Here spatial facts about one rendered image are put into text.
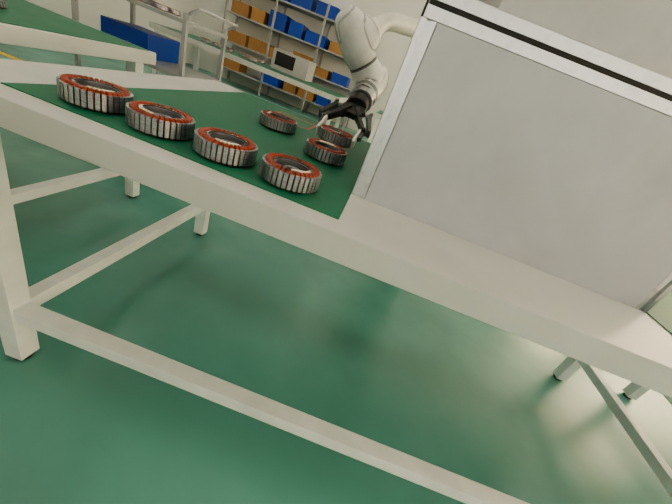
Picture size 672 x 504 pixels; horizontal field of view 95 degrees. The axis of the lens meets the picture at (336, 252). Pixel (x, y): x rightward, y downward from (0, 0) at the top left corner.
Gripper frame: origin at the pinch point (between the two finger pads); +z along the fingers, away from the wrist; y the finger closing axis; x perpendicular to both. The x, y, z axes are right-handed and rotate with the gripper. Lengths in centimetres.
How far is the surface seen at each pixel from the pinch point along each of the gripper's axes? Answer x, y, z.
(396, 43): 246, -95, -634
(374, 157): -21.2, 16.9, 27.9
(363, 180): -16.8, 16.6, 30.5
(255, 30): 297, -394, -572
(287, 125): -2.9, -12.7, 8.5
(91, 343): 23, -29, 79
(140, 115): -26, -21, 47
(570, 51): -43, 39, 13
